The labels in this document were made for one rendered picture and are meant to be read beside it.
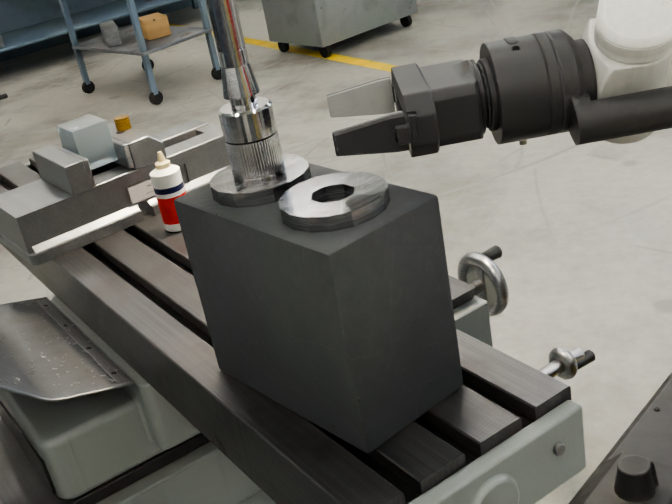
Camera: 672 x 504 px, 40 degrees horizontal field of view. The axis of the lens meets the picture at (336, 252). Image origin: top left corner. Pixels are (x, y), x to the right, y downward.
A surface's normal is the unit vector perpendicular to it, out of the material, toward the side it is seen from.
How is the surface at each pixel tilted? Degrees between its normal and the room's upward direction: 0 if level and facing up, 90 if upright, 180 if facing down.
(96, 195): 90
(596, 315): 0
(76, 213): 90
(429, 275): 90
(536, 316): 0
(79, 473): 90
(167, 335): 0
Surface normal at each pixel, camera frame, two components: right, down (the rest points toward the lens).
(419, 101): -0.09, -0.32
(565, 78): -0.02, 0.09
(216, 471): 0.56, 0.27
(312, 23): -0.75, 0.40
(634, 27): -0.13, -0.58
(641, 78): 0.13, 0.80
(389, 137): 0.05, 0.44
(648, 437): -0.18, -0.88
